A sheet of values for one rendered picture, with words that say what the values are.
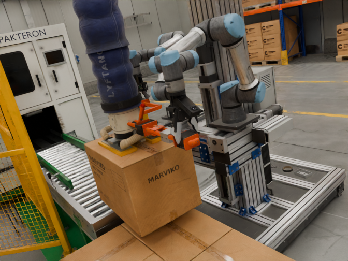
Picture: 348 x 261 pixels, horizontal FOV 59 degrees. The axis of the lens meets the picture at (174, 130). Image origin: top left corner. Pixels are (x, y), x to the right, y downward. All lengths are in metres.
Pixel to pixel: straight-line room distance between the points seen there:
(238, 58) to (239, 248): 0.96
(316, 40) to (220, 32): 8.89
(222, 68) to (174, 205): 0.92
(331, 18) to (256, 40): 2.07
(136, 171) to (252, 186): 1.14
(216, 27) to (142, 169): 0.77
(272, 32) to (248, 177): 7.52
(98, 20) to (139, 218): 0.99
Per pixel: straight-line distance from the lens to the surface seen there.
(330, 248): 2.53
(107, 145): 1.81
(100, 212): 2.32
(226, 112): 1.87
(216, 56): 2.07
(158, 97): 2.28
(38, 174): 2.67
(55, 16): 11.34
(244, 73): 1.70
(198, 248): 1.73
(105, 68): 1.65
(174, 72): 1.18
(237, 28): 1.56
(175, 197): 1.70
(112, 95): 1.65
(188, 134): 1.25
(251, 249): 1.68
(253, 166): 2.38
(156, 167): 1.57
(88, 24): 1.64
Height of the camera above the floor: 1.64
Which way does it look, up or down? 18 degrees down
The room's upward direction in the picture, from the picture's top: 12 degrees counter-clockwise
